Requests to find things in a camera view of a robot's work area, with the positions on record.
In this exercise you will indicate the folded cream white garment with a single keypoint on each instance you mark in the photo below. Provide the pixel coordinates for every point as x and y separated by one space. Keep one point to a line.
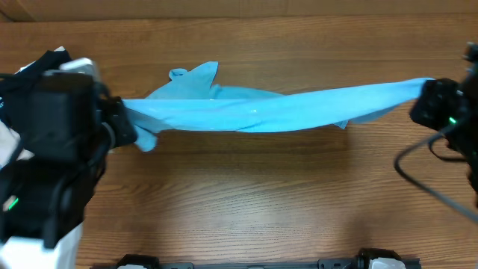
9 138

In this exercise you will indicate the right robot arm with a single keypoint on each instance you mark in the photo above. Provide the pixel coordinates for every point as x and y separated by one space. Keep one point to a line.
463 138

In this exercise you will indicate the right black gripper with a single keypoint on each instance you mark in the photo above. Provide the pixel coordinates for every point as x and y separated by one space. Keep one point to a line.
433 92

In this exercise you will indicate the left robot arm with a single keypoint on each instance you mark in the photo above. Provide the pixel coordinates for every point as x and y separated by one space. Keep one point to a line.
67 122

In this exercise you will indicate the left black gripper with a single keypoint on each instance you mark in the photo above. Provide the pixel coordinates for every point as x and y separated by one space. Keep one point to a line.
117 111

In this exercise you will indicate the folded black garment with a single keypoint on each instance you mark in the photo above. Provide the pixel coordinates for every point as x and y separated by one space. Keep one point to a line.
23 80

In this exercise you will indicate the light blue printed t-shirt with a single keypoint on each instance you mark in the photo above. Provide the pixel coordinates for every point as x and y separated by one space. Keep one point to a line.
191 101

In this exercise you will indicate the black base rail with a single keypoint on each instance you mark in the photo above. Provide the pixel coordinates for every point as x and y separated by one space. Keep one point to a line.
366 258

